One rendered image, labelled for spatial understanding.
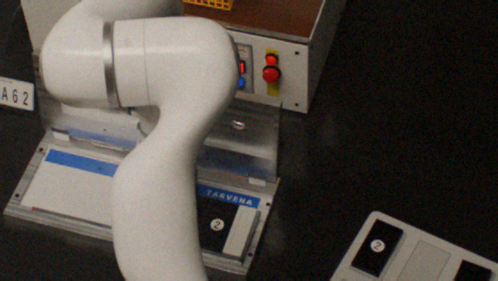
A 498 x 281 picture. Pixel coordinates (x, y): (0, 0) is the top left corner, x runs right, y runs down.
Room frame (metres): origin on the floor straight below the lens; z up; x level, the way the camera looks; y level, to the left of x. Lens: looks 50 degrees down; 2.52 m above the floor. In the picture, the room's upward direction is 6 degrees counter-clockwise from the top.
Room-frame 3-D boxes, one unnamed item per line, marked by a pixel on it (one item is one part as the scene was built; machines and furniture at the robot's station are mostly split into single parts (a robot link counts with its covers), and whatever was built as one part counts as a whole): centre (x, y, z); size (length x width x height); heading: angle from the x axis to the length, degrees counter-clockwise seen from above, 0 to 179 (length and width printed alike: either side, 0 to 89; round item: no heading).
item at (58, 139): (1.14, 0.11, 0.92); 0.44 x 0.21 x 0.04; 67
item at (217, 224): (1.06, -0.01, 0.93); 0.10 x 0.05 x 0.01; 157
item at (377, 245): (0.99, -0.27, 0.92); 0.10 x 0.05 x 0.01; 145
